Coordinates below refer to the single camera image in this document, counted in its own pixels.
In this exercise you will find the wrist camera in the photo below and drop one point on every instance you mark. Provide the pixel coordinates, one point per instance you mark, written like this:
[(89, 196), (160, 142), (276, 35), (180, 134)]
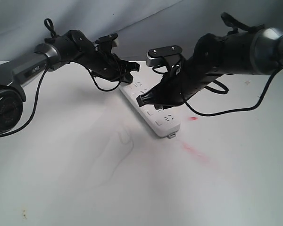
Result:
[(162, 55), (106, 43)]

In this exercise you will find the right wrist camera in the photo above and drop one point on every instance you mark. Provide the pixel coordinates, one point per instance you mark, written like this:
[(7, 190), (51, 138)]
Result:
[(162, 55)]

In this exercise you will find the white backdrop cloth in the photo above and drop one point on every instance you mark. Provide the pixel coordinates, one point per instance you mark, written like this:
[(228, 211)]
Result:
[(140, 24)]

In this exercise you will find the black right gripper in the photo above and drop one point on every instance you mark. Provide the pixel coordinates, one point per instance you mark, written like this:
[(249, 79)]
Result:
[(174, 90)]

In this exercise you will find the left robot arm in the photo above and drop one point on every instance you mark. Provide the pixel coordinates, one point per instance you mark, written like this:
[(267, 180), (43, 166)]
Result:
[(55, 52)]

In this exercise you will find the white power strip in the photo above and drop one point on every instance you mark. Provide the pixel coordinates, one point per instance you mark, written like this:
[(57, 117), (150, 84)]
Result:
[(163, 122)]

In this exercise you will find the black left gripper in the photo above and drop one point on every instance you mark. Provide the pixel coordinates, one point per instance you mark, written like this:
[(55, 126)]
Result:
[(108, 66)]

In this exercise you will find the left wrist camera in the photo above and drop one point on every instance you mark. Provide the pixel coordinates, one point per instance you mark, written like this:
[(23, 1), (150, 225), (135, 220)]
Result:
[(106, 43)]

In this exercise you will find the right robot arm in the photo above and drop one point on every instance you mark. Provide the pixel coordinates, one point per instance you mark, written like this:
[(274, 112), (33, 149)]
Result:
[(250, 53)]

